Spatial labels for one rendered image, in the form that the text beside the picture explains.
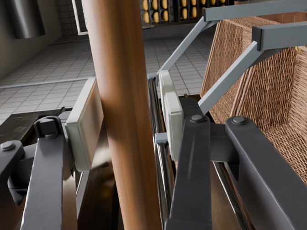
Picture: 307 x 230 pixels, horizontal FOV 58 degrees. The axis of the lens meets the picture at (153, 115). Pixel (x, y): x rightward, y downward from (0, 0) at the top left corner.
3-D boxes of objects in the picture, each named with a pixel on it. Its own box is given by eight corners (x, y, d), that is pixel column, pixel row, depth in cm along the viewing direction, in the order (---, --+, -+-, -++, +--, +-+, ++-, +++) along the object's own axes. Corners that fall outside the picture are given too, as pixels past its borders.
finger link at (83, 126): (90, 172, 15) (76, 173, 15) (104, 114, 21) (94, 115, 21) (78, 122, 13) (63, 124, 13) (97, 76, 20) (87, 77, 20)
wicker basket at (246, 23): (283, 134, 127) (223, 140, 127) (241, 91, 178) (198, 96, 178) (296, 24, 107) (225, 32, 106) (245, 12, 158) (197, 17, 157)
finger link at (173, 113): (168, 113, 13) (183, 111, 13) (158, 70, 20) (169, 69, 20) (172, 163, 15) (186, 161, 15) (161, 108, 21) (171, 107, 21)
